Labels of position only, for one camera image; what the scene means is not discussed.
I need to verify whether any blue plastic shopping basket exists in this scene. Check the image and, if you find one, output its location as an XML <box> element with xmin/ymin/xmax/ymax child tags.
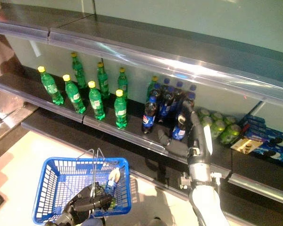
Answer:
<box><xmin>32</xmin><ymin>156</ymin><xmax>132</xmax><ymax>226</ymax></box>

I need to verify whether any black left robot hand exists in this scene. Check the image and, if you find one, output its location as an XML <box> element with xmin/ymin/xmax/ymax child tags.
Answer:
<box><xmin>66</xmin><ymin>182</ymin><xmax>114</xmax><ymax>213</ymax></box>

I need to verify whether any small tan cookie pack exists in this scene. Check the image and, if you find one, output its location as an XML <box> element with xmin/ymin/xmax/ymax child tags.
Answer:
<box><xmin>230</xmin><ymin>138</ymin><xmax>264</xmax><ymax>155</ymax></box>

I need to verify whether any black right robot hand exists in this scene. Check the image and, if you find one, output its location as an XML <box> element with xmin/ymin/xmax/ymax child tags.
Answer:
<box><xmin>157</xmin><ymin>100</ymin><xmax>214</xmax><ymax>166</ymax></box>

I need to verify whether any green soda bottle yellow cap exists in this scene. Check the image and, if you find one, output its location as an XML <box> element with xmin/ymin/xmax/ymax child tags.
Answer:
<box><xmin>146</xmin><ymin>75</ymin><xmax>159</xmax><ymax>99</ymax></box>
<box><xmin>70</xmin><ymin>52</ymin><xmax>87</xmax><ymax>89</ymax></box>
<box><xmin>62</xmin><ymin>74</ymin><xmax>86</xmax><ymax>114</ymax></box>
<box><xmin>114</xmin><ymin>89</ymin><xmax>128</xmax><ymax>129</ymax></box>
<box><xmin>37</xmin><ymin>66</ymin><xmax>65</xmax><ymax>106</ymax></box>
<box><xmin>117</xmin><ymin>67</ymin><xmax>129</xmax><ymax>99</ymax></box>
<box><xmin>96</xmin><ymin>62</ymin><xmax>110</xmax><ymax>99</ymax></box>
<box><xmin>88</xmin><ymin>81</ymin><xmax>106</xmax><ymax>121</ymax></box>

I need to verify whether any adjacent brown shelf unit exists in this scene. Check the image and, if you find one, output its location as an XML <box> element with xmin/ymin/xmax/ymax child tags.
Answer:
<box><xmin>0</xmin><ymin>32</ymin><xmax>40</xmax><ymax>163</ymax></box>

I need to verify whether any metal wire basket handle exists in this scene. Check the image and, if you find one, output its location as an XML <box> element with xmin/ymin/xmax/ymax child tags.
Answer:
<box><xmin>75</xmin><ymin>148</ymin><xmax>97</xmax><ymax>196</ymax></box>
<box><xmin>93</xmin><ymin>147</ymin><xmax>107</xmax><ymax>189</ymax></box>

